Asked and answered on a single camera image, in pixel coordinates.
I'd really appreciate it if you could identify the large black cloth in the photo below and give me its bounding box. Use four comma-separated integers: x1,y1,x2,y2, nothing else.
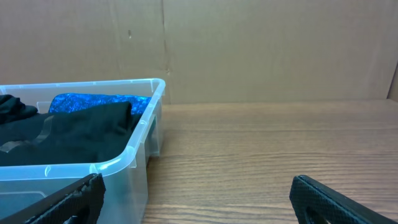
1,102,141,166

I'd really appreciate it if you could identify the clear plastic storage bin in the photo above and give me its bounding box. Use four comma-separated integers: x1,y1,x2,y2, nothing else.
1,78,165,223

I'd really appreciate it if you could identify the blue sparkly fabric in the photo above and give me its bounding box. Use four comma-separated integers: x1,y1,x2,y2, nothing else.
49,93,151,114

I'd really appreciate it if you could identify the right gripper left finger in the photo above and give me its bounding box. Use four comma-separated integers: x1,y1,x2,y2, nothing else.
1,174,106,224

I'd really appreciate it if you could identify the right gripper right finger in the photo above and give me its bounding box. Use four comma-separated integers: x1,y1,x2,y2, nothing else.
289,175,397,224

